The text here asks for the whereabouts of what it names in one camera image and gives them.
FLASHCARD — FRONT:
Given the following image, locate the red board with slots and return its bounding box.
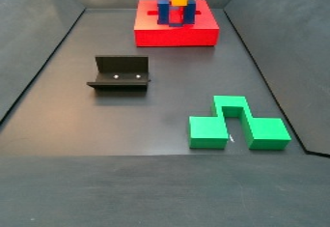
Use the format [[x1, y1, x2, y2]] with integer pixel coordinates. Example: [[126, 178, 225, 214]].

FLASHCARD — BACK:
[[134, 0, 221, 47]]

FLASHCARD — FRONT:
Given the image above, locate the green U-shaped block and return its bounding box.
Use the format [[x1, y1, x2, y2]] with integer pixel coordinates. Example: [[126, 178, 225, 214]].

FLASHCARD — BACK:
[[189, 96, 292, 150]]

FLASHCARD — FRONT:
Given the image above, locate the blue U-shaped block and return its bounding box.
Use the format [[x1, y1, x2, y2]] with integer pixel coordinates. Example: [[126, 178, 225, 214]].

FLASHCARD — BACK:
[[158, 0, 197, 27]]

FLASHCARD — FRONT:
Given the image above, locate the black angle bracket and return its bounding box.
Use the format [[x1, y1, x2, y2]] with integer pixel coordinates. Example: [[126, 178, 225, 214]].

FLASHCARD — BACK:
[[87, 55, 150, 90]]

